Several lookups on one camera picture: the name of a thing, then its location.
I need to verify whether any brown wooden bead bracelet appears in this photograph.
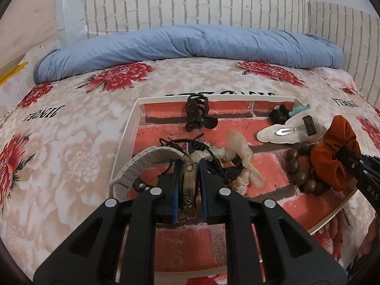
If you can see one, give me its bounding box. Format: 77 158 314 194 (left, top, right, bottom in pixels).
284 141 333 196

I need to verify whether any small black hair clip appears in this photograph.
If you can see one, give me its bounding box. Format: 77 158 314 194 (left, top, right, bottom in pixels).
269 104 294 124

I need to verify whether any brick pattern tray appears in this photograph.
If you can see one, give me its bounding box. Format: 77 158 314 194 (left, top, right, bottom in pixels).
113 94 367 276

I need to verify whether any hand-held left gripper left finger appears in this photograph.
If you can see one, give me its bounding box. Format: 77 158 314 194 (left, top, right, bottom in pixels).
33 162 182 285

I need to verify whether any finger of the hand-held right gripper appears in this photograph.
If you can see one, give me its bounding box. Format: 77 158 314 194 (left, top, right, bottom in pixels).
338 146 380 181

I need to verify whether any yellow strip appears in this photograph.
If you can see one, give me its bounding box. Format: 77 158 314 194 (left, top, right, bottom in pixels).
0 62 29 85

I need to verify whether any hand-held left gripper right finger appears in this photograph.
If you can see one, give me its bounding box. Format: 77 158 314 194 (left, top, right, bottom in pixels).
198 158 348 285

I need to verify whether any clear plastic sheet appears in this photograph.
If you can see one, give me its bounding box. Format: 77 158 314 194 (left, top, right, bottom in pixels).
55 0 90 49

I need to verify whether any blue quilt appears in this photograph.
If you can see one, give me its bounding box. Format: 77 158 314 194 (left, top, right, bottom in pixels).
33 24 345 84

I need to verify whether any black hair claw clip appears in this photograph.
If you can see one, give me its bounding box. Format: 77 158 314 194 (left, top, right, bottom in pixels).
185 93 219 131

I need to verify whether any black cord bracelet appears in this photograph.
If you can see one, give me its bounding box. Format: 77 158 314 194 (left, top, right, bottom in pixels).
159 133 239 185

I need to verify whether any grey strap wristwatch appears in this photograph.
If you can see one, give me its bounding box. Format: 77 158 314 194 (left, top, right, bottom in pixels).
109 146 199 223

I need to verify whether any cream scrunchie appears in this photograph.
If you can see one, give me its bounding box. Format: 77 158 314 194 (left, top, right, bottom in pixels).
190 129 266 195

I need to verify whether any white hair clip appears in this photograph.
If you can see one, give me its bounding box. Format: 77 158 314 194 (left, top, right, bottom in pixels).
256 104 326 145

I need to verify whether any orange scrunchie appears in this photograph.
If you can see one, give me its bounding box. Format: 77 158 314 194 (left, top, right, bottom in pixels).
310 115 361 192

